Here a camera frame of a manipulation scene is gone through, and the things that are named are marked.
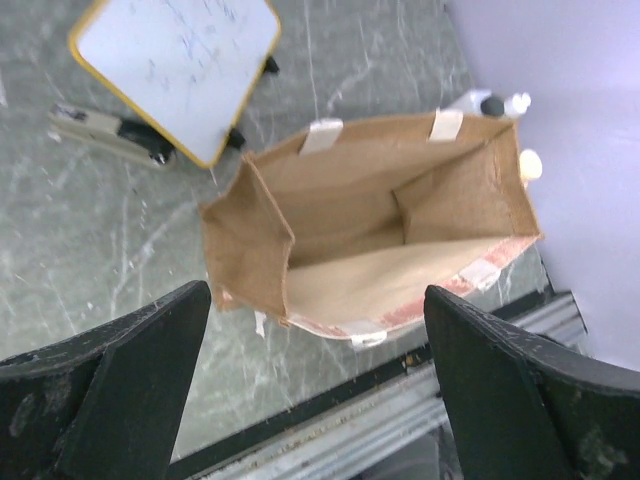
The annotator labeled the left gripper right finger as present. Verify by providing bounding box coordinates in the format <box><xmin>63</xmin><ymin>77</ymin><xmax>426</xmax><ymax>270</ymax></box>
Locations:
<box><xmin>424</xmin><ymin>286</ymin><xmax>639</xmax><ymax>479</ymax></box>

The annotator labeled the small yellow-framed whiteboard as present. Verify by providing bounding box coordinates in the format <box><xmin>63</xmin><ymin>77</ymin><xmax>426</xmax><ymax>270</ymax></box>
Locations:
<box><xmin>68</xmin><ymin>0</ymin><xmax>281</xmax><ymax>168</ymax></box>

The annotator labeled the white square bottle black cap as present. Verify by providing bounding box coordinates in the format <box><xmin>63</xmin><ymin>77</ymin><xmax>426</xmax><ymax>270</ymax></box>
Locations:
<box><xmin>446</xmin><ymin>89</ymin><xmax>505</xmax><ymax>117</ymax></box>

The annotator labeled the black and silver stapler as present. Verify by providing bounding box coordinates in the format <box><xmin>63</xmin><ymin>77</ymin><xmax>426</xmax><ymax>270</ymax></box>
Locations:
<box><xmin>48</xmin><ymin>103</ymin><xmax>177</xmax><ymax>171</ymax></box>

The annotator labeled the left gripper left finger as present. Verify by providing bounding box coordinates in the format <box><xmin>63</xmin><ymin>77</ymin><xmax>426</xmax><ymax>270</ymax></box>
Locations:
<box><xmin>1</xmin><ymin>281</ymin><xmax>211</xmax><ymax>479</ymax></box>

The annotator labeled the aluminium mounting rail frame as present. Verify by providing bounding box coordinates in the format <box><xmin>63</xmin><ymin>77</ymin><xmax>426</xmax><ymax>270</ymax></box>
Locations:
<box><xmin>169</xmin><ymin>289</ymin><xmax>591</xmax><ymax>480</ymax></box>

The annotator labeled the cream bottle white cap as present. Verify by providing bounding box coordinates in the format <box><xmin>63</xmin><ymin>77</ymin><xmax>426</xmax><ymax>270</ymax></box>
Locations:
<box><xmin>519</xmin><ymin>149</ymin><xmax>543</xmax><ymax>188</ymax></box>

